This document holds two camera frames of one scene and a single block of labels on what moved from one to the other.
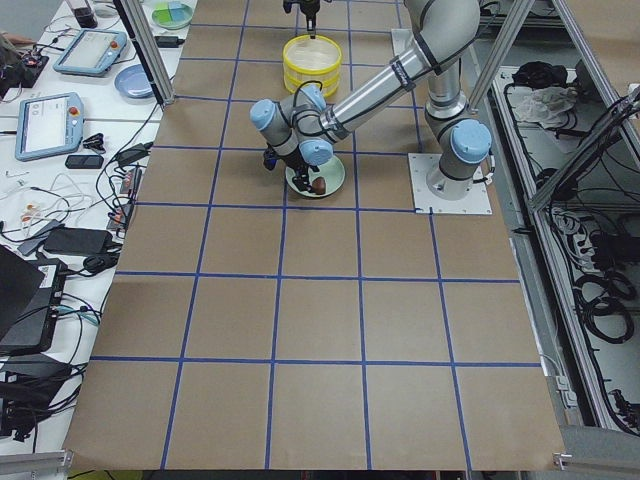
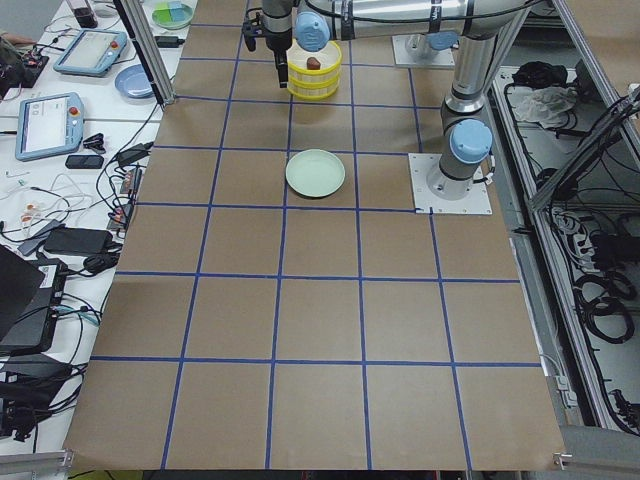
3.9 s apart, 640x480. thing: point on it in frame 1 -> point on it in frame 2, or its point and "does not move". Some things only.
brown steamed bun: [319, 185] -> [313, 64]
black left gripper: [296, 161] -> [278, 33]
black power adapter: [168, 41] does not move
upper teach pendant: [92, 53] does not move
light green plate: [332, 171] does not move
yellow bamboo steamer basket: [329, 79] does not move
